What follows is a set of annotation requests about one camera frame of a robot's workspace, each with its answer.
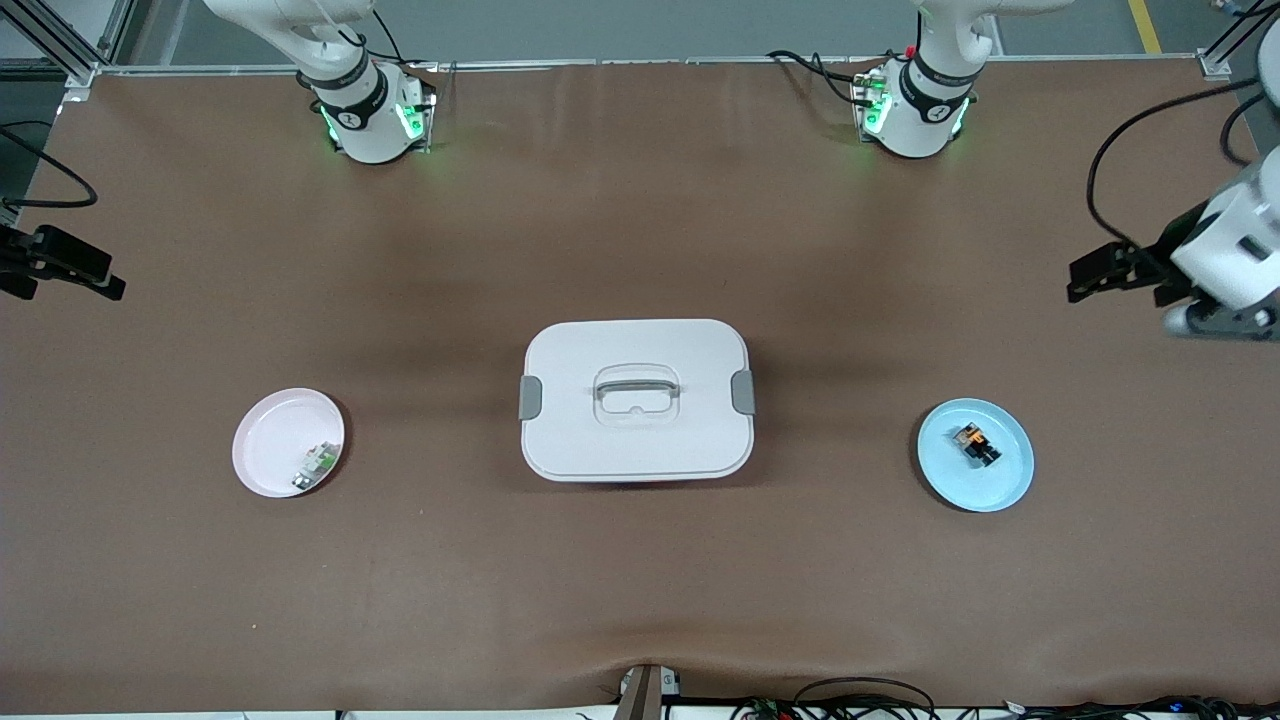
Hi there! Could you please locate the black cable bundle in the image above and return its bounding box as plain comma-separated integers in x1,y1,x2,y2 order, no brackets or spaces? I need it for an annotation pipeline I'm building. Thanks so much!
730,677,1280,720

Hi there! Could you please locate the aluminium frame post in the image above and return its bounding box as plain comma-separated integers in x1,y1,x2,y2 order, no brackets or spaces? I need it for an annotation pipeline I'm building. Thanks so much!
1200,0,1280,79
0,0,136,101

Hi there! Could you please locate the black base cable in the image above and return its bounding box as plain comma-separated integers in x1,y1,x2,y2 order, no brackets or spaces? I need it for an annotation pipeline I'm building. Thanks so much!
340,5,441,73
767,48,881,106

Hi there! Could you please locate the pink round plate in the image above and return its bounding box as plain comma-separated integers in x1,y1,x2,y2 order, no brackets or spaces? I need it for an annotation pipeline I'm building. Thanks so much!
232,388,346,499

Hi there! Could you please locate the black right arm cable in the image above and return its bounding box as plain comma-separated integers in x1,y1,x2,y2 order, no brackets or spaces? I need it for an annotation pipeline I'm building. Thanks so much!
0,120,98,209

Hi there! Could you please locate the white lidded storage box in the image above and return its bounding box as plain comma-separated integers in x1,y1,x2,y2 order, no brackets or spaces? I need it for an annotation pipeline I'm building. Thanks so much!
518,318,757,484

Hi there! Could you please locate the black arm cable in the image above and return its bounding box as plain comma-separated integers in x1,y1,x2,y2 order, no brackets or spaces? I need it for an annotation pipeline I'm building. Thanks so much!
1087,78,1266,251
0,120,98,209

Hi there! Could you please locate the brown table mat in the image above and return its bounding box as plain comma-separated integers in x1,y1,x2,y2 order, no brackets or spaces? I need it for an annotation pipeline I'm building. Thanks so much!
0,60,1280,716

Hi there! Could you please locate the green white switch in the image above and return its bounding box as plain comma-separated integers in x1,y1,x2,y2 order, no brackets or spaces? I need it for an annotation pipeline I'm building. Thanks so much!
292,440,339,491

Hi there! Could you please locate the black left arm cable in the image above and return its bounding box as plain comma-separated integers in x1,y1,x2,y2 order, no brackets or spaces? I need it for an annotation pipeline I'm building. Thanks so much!
1087,78,1266,251

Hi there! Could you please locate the orange black switch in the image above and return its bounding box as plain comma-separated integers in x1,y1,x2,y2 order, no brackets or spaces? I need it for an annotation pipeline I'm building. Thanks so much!
950,422,1003,467

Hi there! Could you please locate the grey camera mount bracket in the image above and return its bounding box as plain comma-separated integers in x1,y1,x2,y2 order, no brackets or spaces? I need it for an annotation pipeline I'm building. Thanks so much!
615,663,683,720

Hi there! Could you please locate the aluminium table edge rail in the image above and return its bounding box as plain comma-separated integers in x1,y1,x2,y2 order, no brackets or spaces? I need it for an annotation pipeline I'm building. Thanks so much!
95,55,1216,76

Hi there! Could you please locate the light blue round plate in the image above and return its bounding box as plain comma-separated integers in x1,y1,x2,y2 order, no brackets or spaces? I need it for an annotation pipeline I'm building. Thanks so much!
917,398,1036,514

